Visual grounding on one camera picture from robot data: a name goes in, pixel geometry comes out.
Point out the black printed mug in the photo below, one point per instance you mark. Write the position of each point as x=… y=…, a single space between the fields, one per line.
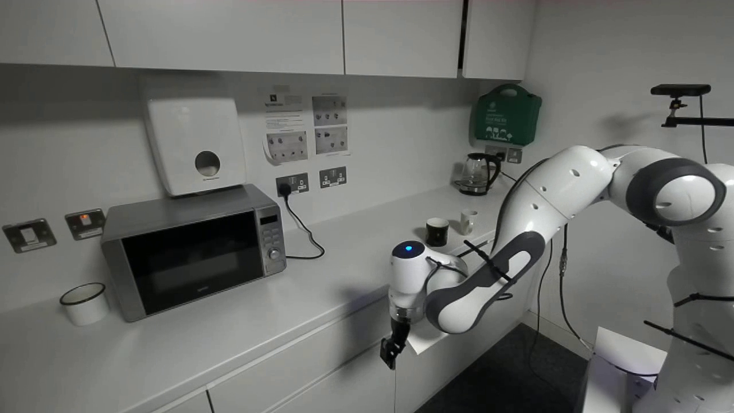
x=436 y=233

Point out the glass kettle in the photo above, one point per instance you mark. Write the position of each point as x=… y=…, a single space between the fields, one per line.
x=479 y=172

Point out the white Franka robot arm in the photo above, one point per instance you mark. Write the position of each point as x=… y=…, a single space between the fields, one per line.
x=574 y=191

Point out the green first aid bag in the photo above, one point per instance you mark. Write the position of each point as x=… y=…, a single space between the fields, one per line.
x=506 y=116

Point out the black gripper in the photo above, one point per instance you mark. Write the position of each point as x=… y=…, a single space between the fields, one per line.
x=401 y=332

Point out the white lower cabinet unit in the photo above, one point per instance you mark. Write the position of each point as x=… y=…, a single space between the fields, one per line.
x=253 y=375

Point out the socket photo notice sheet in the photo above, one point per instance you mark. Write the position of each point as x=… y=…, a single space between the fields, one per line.
x=330 y=111
x=287 y=145
x=332 y=140

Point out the silver wall switch plate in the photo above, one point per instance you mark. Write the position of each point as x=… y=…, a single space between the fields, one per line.
x=29 y=235

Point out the white enamel mug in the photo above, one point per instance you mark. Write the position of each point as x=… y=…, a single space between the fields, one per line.
x=84 y=304

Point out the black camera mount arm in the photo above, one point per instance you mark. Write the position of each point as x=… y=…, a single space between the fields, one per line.
x=703 y=119

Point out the white text notice sheet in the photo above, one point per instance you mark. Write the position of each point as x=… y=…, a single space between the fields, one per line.
x=286 y=106

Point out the small wall socket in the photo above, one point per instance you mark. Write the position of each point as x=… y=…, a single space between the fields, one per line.
x=515 y=153

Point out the empty double wall socket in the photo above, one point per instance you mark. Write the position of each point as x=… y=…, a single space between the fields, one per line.
x=333 y=178

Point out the double wall socket with plug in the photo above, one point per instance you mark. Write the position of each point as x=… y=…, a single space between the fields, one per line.
x=299 y=182

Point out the white kitchen drawer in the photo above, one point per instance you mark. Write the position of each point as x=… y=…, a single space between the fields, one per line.
x=307 y=367

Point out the white robot base platform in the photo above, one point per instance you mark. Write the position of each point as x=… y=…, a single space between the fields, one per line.
x=623 y=359

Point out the silver microwave oven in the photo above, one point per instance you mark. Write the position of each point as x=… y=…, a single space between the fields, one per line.
x=191 y=256

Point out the white upper wall cabinets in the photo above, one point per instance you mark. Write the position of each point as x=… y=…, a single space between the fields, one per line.
x=230 y=34

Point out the wall switch with red light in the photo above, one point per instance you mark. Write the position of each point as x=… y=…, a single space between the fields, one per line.
x=85 y=223

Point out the white paper towel dispenser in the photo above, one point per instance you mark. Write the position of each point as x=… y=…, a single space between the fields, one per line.
x=197 y=145

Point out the black stereo camera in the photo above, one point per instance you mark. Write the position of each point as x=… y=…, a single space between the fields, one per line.
x=681 y=89

